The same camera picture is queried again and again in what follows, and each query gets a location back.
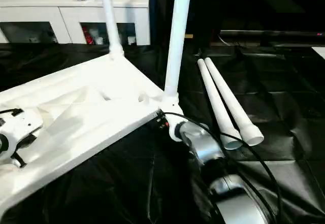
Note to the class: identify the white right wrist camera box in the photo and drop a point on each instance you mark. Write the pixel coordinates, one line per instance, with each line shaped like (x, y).
(175, 123)

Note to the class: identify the red bottle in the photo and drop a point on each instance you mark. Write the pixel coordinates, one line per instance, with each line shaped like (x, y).
(89, 36)

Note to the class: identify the black work mat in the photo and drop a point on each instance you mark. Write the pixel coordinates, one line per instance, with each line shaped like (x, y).
(279, 102)

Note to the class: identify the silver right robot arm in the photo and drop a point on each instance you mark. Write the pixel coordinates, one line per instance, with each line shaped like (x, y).
(205, 145)

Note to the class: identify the small gold label plate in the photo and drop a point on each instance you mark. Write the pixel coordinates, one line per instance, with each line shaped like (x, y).
(189, 36)

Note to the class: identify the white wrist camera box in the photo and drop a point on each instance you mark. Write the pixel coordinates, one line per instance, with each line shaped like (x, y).
(175, 123)
(20, 125)

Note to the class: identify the white plastic table top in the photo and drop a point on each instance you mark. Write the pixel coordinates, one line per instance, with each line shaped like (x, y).
(76, 112)

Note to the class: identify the small white cup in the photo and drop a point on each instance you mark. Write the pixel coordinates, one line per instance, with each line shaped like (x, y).
(99, 41)

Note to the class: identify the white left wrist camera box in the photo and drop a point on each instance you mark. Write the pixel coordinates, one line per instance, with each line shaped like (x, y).
(20, 125)

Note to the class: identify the white board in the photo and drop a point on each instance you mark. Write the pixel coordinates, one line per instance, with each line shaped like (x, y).
(319, 52)

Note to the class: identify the white plastic table leg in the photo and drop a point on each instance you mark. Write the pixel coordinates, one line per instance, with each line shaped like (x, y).
(177, 43)
(215, 99)
(228, 99)
(110, 18)

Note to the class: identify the white sideboard cabinet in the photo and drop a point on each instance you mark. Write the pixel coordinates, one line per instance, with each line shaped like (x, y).
(63, 13)

